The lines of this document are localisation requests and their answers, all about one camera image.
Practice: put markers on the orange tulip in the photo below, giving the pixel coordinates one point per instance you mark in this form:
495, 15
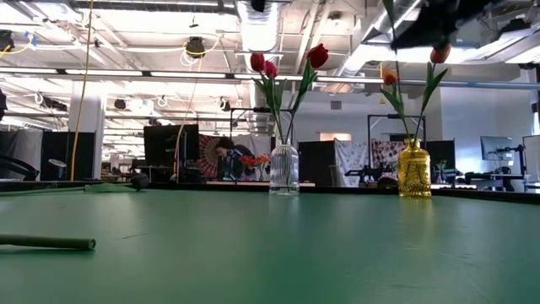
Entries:
389, 77
440, 55

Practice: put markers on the black metal stand frame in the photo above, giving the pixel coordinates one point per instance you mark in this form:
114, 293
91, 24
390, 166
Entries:
261, 110
388, 115

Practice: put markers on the person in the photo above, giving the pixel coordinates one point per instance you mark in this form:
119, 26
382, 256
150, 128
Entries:
231, 158

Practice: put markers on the green stem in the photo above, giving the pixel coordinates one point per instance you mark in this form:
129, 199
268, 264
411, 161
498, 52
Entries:
50, 242

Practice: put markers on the white patterned cloth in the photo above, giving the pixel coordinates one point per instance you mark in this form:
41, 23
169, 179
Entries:
349, 160

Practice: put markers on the pink patterned cloth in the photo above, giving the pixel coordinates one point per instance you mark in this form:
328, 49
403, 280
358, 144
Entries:
386, 153

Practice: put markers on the white square pillar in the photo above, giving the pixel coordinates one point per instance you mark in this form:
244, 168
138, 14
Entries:
90, 126

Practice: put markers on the smooth silver ceiling duct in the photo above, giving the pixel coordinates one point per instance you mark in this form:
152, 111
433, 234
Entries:
371, 29

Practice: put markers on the red patterned tapestry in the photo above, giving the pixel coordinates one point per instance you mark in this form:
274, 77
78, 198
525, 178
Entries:
208, 154

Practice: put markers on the black partition panel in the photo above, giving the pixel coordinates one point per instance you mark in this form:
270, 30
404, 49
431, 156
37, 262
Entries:
63, 154
316, 162

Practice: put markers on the yellow glass vase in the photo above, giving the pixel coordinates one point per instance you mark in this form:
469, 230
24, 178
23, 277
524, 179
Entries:
414, 169

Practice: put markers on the long ceiling light bar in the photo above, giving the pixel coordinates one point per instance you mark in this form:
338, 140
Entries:
270, 77

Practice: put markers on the clear ribbed glass vase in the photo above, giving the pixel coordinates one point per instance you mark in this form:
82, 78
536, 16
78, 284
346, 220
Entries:
284, 169

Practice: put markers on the background orange flower bouquet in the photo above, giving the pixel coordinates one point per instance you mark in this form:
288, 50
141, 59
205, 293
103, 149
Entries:
254, 161

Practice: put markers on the black dome ceiling camera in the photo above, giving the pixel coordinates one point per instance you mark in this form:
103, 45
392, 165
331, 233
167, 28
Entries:
195, 46

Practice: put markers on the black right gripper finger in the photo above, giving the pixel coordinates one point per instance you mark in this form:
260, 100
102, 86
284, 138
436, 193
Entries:
426, 25

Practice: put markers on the black rounded table-edge fixture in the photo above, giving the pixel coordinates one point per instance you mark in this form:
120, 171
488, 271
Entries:
386, 182

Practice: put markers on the grey monitor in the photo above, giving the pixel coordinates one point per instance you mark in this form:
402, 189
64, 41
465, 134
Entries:
497, 148

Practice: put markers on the small desk lamp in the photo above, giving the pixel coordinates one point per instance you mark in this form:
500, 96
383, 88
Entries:
57, 163

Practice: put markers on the corrugated silver ceiling duct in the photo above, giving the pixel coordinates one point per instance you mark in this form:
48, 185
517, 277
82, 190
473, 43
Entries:
258, 34

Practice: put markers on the black curved chair back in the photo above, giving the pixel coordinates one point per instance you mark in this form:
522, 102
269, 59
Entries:
17, 165

